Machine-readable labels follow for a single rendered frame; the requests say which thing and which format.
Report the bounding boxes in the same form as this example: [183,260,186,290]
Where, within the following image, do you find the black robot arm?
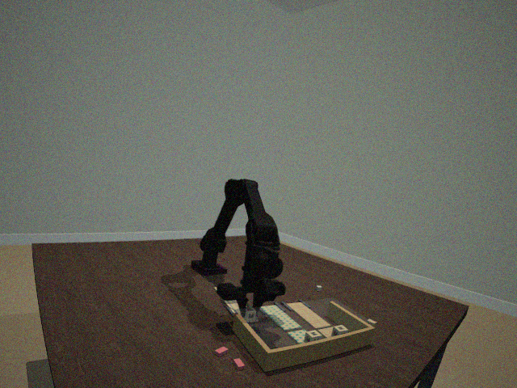
[199,179,284,302]

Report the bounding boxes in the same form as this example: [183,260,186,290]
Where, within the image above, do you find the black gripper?
[216,265,264,309]

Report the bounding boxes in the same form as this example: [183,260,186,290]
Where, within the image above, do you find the small pink block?
[215,347,228,356]
[233,358,245,370]

